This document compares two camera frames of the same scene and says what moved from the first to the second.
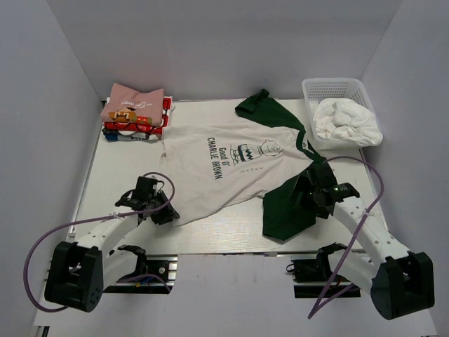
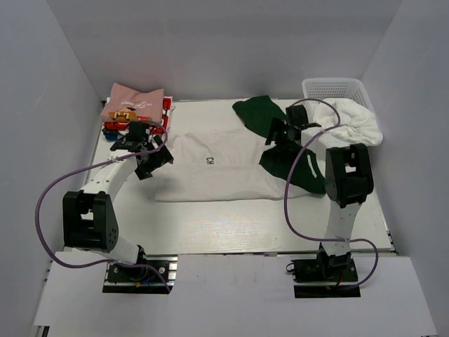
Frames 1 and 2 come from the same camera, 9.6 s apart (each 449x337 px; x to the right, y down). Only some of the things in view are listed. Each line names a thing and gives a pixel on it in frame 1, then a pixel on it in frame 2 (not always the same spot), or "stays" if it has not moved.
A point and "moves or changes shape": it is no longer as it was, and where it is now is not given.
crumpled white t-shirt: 345,119 stays
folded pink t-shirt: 129,105 stays
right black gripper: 303,184 → 276,126
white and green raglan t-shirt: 259,153 moves or changes shape
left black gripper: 168,215 → 162,156
